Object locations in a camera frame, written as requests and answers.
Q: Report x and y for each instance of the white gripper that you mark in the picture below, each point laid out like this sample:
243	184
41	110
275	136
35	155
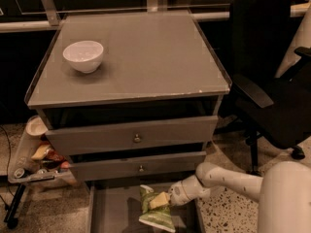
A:
176	193

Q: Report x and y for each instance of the soda can in bin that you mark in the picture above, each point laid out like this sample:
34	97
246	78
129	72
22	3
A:
20	173

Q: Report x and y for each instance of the grey middle drawer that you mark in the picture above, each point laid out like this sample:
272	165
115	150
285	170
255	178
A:
137	166

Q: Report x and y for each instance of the grey open bottom drawer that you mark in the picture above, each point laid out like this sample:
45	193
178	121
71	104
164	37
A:
115	207

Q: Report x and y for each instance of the green jalapeno chip bag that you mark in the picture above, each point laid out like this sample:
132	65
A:
160	217

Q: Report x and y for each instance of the yellow snack bag in bin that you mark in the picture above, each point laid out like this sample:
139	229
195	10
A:
41	152

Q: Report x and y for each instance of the metal railing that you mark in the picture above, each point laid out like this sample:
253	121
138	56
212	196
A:
42	15

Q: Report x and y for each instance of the red snack bag in bin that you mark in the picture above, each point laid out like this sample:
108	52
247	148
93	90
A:
54	156

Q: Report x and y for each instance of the grey top drawer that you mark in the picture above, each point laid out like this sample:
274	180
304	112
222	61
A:
133	135

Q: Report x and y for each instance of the grey drawer cabinet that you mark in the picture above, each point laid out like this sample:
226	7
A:
168	72

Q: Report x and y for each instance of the black stand with wheel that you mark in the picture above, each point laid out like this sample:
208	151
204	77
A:
10	219

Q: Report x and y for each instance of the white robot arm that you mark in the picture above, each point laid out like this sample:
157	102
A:
284	193

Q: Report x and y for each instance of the black office chair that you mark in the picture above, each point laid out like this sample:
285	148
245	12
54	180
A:
275	108

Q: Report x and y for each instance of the white ceramic bowl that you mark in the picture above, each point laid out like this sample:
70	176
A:
84	56

